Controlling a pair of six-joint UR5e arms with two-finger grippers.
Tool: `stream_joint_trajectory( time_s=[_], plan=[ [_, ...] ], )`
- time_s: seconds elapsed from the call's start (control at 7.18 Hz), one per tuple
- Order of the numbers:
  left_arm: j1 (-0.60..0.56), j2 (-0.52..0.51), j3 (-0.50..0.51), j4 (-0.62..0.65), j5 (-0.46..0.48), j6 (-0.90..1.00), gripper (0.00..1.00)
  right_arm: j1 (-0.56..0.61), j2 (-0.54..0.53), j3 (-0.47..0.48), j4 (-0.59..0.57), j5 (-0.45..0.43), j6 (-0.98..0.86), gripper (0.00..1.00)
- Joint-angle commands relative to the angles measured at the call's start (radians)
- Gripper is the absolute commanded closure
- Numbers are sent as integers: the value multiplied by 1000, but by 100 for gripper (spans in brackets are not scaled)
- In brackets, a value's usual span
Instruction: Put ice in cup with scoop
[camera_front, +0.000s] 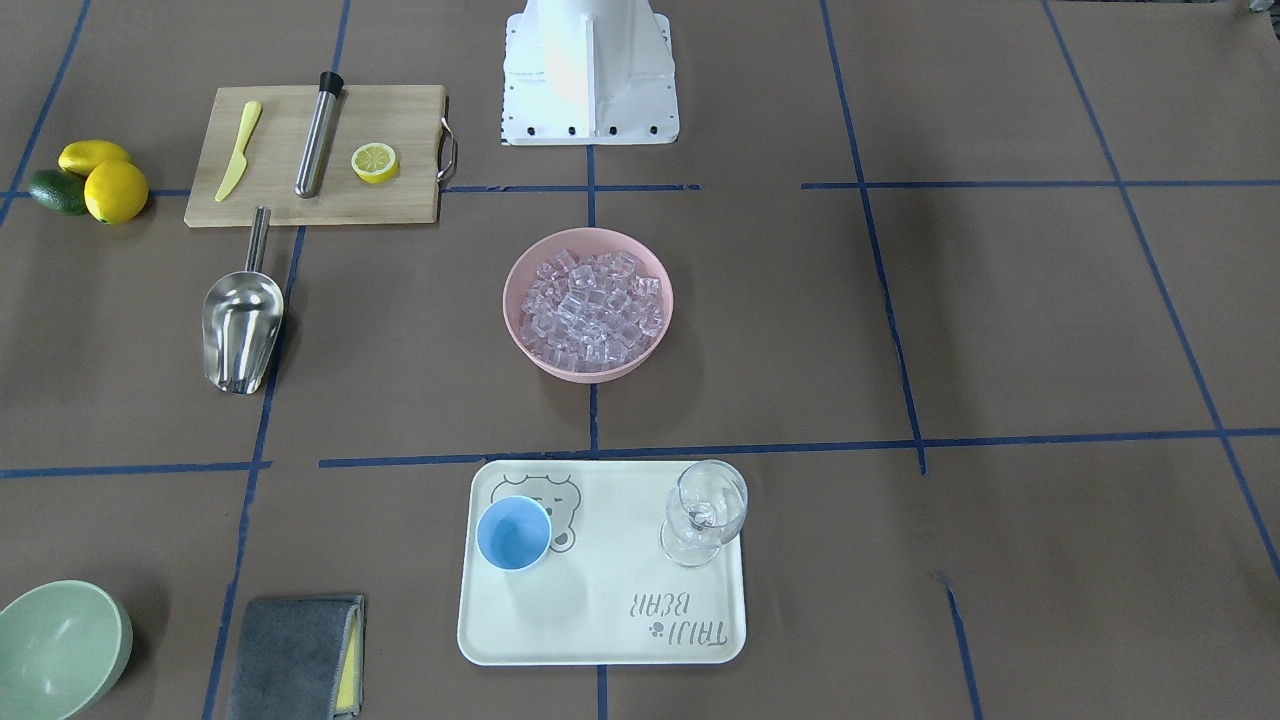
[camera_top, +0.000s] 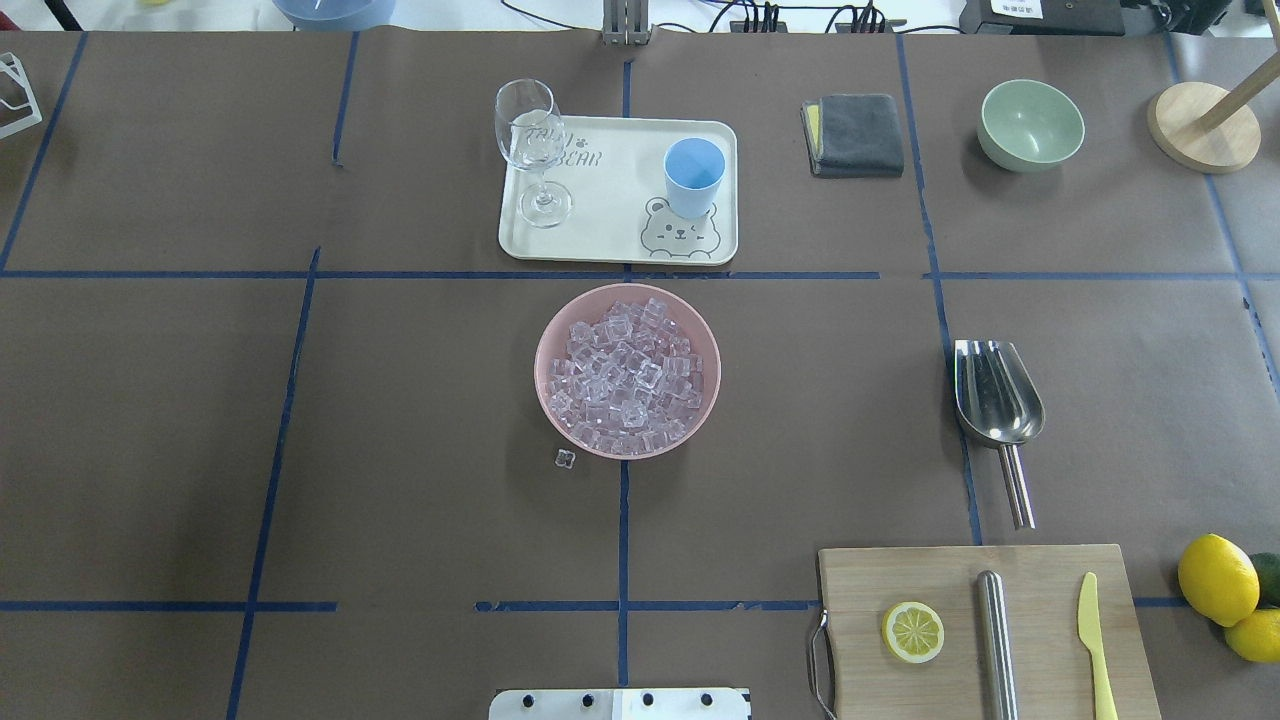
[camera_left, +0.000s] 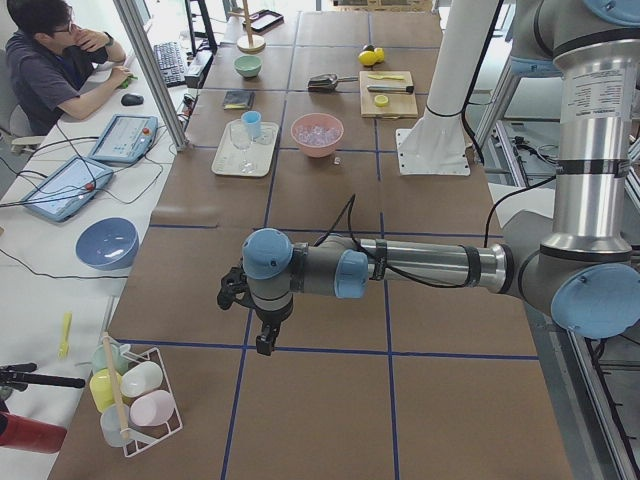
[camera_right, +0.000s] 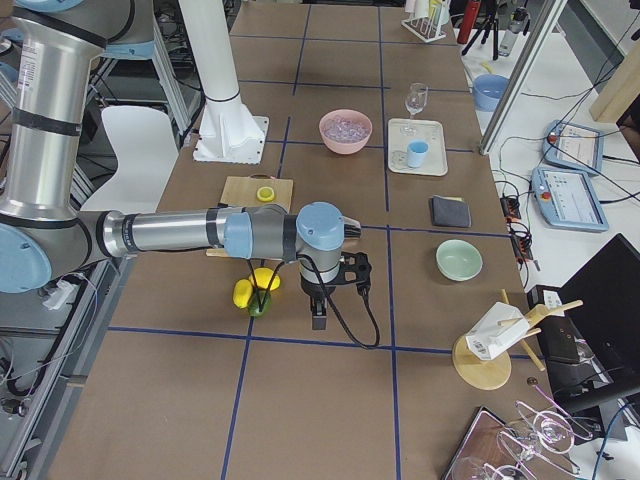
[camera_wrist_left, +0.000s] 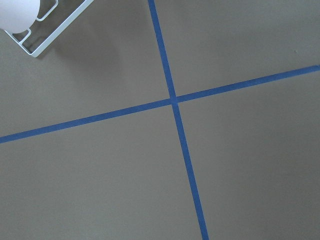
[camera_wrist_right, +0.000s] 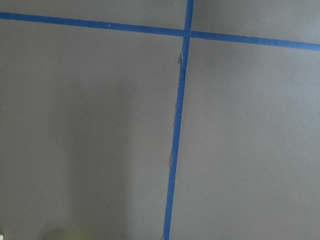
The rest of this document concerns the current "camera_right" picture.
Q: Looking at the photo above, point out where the yellow lemon half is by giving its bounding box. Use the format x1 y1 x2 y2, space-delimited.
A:
256 186 276 203

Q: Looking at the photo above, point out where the green lime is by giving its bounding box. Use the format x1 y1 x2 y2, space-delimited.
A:
247 291 272 318

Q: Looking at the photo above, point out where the white paper carton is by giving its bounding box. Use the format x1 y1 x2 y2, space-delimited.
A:
465 302 530 361

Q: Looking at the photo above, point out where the mint green bowl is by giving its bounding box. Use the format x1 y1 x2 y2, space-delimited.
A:
436 239 483 282

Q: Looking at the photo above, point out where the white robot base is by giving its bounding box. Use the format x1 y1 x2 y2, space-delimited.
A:
179 0 269 164

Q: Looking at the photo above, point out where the black tripod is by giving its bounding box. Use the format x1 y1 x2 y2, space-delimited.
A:
461 0 499 60

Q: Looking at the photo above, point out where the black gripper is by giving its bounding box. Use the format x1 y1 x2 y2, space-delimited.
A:
299 259 339 330

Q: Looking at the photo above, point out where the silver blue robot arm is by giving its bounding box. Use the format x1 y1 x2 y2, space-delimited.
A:
1 1 371 330

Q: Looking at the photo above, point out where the white chair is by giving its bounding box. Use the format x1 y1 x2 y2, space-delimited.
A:
81 105 179 214

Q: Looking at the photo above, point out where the blue teach pendant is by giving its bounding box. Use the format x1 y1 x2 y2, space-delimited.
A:
531 167 609 232
542 120 604 176

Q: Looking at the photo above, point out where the clear ice cube pile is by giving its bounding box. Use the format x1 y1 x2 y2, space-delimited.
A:
322 116 370 143

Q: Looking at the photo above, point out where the white cup rack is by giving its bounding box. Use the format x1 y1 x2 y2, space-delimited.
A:
401 0 450 43

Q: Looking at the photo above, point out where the pink bowl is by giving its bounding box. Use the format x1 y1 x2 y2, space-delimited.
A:
319 109 373 155

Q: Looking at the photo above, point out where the white serving tray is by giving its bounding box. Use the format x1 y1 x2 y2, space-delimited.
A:
388 118 448 176

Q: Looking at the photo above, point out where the clear wine glass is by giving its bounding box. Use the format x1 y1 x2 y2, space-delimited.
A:
402 83 428 136

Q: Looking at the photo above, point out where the light blue cup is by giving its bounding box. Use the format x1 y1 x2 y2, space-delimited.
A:
406 140 429 169

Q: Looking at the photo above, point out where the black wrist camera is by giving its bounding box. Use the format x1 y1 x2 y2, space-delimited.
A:
339 252 372 297

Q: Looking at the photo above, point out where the wooden cutting board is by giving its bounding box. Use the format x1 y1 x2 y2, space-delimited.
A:
206 176 295 260

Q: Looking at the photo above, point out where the dark grey folded cloth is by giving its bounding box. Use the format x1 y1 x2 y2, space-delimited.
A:
429 196 472 228

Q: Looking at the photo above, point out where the wooden mug tree stand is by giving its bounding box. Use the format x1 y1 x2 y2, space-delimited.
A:
452 290 583 390

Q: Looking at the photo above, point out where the blue bowl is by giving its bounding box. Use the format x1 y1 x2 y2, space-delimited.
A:
472 74 509 112

